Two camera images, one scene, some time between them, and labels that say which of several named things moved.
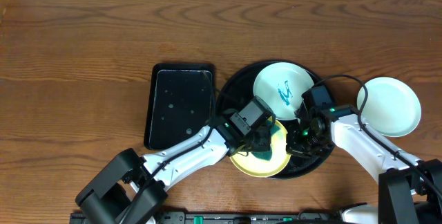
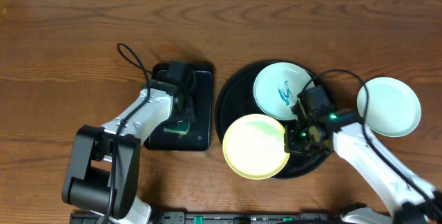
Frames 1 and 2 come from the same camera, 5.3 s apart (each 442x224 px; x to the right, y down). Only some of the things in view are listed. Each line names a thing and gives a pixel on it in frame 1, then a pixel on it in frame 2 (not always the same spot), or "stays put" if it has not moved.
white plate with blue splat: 391,107 stays put
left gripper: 260,140 → 184,114
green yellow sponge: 266,154 → 181,128
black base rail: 248,217 stays put
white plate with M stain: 280,86 stays put
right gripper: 295,147 stays put
